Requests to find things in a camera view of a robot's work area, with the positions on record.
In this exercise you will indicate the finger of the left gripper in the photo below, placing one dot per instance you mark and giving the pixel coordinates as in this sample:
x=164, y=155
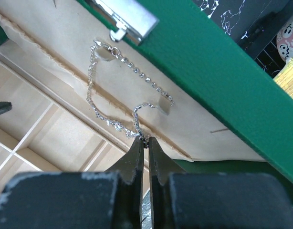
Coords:
x=5, y=107

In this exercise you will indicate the yellow bamboo mat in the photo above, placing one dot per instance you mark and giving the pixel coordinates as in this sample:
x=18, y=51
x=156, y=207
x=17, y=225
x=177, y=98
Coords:
x=285, y=77

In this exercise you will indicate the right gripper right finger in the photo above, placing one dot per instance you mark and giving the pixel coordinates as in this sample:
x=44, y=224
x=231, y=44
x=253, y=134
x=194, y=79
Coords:
x=181, y=200

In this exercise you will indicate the large green jewelry box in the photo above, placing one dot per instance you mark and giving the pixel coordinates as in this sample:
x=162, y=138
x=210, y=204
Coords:
x=211, y=100

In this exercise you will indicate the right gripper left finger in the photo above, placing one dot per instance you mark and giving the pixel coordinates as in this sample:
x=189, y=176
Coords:
x=77, y=200

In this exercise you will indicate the black wire dish rack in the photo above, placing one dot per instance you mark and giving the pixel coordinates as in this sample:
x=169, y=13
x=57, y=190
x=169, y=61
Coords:
x=260, y=44

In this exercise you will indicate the pink patterned cup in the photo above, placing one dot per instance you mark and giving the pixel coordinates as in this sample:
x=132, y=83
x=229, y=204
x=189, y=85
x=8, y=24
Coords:
x=284, y=40

